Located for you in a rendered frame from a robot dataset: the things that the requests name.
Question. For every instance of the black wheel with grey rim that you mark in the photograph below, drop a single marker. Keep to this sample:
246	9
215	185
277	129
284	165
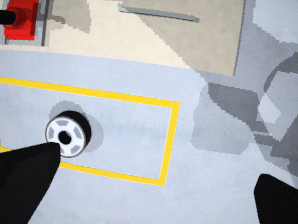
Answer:
74	123

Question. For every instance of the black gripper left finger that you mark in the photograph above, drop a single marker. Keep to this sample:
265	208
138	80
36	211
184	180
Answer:
25	176

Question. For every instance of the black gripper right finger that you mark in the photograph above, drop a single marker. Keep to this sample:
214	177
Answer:
277	202

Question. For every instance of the yellow rectangular outline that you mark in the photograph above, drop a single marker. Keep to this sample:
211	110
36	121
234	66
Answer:
118	96

